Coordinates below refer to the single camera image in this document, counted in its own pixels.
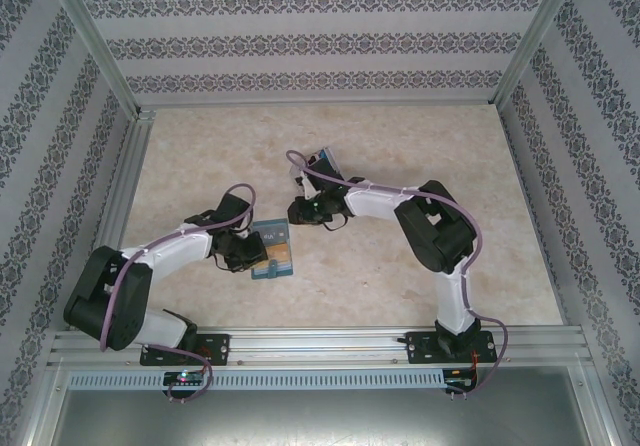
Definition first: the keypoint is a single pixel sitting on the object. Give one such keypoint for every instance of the left controller board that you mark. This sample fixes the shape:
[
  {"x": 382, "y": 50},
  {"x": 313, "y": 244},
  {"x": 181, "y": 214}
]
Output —
[{"x": 185, "y": 377}]

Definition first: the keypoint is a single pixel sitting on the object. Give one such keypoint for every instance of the grey metal sheet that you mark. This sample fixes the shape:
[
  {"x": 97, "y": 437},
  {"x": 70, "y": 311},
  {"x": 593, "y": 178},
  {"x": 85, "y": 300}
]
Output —
[{"x": 320, "y": 416}]

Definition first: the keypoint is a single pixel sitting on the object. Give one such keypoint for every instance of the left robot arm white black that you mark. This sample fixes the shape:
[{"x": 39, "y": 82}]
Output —
[{"x": 170, "y": 248}]

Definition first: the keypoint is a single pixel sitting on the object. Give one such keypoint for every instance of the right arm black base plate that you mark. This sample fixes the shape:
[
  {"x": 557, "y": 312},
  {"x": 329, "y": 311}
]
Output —
[{"x": 417, "y": 348}]

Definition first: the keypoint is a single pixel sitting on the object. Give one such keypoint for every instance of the blue card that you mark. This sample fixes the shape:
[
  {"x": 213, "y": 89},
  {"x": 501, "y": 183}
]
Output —
[{"x": 329, "y": 155}]

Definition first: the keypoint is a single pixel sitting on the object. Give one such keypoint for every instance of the aluminium side rail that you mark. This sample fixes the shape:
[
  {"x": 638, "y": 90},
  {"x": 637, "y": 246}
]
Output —
[{"x": 131, "y": 166}]

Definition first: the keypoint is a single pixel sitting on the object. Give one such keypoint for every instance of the gold card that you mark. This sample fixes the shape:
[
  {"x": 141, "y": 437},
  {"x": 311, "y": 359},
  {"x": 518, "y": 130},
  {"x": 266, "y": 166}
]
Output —
[{"x": 281, "y": 255}]

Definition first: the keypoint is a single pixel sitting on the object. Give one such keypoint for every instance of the controller board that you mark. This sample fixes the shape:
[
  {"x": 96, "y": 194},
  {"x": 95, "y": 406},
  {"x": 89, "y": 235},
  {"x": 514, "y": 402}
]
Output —
[
  {"x": 185, "y": 377},
  {"x": 460, "y": 381}
]

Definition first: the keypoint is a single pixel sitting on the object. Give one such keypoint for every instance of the grey-teal VIP card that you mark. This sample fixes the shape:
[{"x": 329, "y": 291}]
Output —
[{"x": 274, "y": 231}]

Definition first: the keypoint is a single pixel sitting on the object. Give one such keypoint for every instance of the right controller board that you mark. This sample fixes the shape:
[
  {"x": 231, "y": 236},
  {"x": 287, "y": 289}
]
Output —
[{"x": 460, "y": 381}]

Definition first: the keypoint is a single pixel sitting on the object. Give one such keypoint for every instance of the teal card holder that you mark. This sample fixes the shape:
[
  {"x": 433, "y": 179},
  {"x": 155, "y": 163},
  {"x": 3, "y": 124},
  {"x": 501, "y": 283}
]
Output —
[{"x": 260, "y": 274}]

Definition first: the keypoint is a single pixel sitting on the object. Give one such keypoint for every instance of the aluminium frame upright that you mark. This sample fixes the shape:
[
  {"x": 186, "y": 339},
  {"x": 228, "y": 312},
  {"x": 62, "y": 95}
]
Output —
[
  {"x": 595, "y": 406},
  {"x": 45, "y": 406}
]

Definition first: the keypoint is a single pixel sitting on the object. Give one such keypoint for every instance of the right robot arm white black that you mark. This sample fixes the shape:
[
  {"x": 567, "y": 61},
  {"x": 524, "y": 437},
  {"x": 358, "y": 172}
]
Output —
[{"x": 375, "y": 203}]

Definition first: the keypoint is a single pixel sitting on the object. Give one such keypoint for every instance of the aluminium mounting rail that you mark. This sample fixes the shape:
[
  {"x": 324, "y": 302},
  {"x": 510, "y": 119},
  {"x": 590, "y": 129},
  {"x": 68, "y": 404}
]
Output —
[{"x": 320, "y": 346}]

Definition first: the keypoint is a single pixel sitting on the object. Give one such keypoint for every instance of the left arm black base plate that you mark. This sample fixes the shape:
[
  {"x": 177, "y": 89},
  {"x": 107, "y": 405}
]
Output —
[{"x": 220, "y": 348}]

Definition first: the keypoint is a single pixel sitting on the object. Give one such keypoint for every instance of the aluminium frame post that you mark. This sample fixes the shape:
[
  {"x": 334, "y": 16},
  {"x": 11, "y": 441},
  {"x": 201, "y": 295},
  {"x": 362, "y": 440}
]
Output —
[
  {"x": 90, "y": 41},
  {"x": 540, "y": 31}
]

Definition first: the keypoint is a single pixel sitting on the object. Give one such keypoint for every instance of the aluminium crossbar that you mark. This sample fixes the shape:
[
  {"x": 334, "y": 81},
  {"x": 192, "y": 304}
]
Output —
[{"x": 320, "y": 104}]

